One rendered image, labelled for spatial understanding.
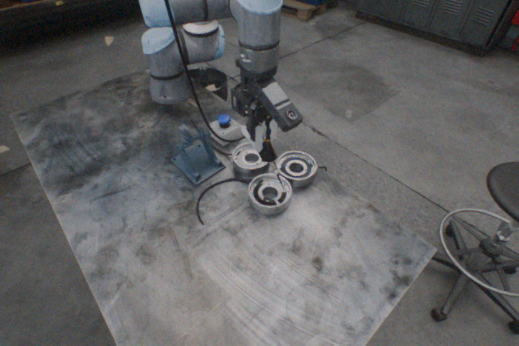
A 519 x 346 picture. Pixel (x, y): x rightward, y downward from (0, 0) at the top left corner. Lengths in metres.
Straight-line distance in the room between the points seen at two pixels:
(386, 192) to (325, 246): 1.29
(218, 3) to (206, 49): 0.48
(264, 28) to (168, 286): 0.52
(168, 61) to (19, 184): 1.54
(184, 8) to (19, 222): 1.75
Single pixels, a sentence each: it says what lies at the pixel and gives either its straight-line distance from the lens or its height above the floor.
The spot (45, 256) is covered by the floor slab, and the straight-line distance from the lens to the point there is 1.91.
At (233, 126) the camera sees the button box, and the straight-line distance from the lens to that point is 0.91.
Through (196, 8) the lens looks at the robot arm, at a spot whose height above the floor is 1.23.
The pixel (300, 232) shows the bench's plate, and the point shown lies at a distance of 0.72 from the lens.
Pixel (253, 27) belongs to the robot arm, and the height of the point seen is 1.22.
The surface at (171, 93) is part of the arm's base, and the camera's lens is 1.11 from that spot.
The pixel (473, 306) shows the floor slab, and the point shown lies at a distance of 1.77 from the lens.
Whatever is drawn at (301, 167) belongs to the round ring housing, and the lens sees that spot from 0.82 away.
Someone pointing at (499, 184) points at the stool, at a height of 0.62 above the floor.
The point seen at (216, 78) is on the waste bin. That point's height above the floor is 0.37.
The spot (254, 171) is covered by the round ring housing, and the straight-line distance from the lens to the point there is 0.79.
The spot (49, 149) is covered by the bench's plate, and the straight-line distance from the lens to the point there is 1.09.
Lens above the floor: 1.41
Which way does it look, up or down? 43 degrees down
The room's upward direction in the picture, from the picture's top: straight up
